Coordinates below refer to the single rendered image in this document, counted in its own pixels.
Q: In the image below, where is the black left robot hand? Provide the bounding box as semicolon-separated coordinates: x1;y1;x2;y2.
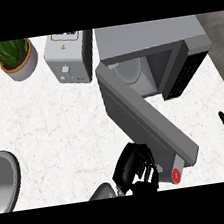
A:
107;138;162;198

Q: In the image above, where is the dark grey microwave door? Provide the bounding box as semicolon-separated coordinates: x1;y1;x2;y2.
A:
93;51;202;180

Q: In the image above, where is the white microwave turntable plate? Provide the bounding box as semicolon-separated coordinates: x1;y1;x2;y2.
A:
111;57;145;88

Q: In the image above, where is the grey microwave body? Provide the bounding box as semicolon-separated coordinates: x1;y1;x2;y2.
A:
93;12;220;110

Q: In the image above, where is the pale grey toaster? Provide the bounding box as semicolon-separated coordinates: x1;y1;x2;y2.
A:
41;28;101;89

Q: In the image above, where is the grey round metal pot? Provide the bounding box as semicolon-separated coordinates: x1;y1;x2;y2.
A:
0;147;27;215

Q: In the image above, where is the green potted plant grey pot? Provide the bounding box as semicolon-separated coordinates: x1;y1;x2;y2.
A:
0;36;43;85

